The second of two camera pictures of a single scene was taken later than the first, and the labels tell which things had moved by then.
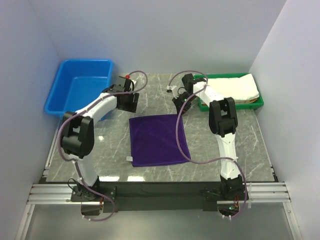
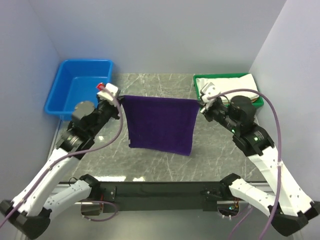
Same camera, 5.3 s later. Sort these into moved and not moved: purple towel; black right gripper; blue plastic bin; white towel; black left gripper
Moved: black left gripper; purple towel; black right gripper
Not moved: blue plastic bin; white towel
